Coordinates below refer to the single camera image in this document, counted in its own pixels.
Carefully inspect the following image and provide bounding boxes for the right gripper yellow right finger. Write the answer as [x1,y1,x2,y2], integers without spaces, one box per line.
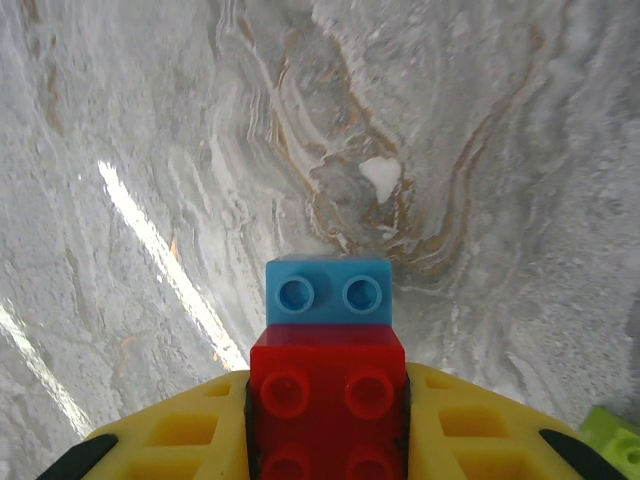
[399,362,624,480]

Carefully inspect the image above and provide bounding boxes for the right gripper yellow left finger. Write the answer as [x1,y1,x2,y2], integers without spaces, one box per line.
[42,367,256,480]

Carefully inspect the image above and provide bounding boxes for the red lego brick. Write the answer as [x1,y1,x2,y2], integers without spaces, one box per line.
[249,324,407,480]

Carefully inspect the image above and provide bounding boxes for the blue lego brick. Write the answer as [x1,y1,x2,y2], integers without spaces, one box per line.
[264,254,394,329]

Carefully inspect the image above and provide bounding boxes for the small green lego brick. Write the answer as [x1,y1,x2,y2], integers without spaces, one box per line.
[579,405,640,480]

